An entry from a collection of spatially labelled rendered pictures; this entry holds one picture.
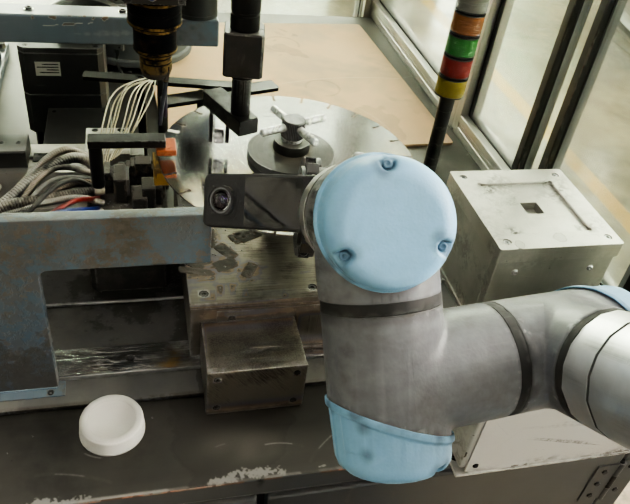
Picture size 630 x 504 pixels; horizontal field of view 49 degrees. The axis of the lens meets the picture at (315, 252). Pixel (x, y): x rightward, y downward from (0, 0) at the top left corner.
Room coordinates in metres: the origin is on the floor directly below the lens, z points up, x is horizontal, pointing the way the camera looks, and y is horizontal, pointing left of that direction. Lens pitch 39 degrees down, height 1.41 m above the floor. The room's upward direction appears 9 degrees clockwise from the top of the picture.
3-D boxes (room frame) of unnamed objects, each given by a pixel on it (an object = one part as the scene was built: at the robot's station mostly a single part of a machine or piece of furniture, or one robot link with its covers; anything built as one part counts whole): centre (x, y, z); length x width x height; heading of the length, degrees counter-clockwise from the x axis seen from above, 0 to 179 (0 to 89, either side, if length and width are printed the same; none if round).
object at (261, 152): (0.76, 0.05, 0.96); 0.11 x 0.11 x 0.03
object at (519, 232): (0.81, -0.29, 0.82); 0.18 x 0.18 x 0.15; 18
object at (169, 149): (0.70, 0.24, 0.95); 0.10 x 0.03 x 0.07; 108
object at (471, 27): (0.98, -0.16, 1.08); 0.05 x 0.04 x 0.03; 18
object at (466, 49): (0.98, -0.16, 1.05); 0.05 x 0.04 x 0.03; 18
